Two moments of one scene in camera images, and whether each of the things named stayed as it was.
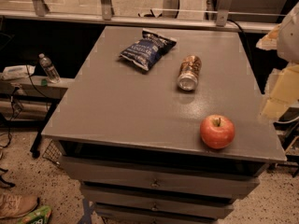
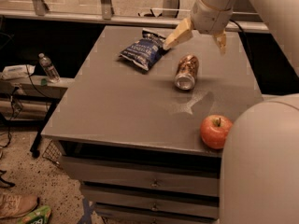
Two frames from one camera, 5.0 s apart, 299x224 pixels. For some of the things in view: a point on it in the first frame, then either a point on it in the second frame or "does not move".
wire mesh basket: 52,153 does not move
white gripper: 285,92 -> 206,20
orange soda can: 189,72 does not move
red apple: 218,132 does not move
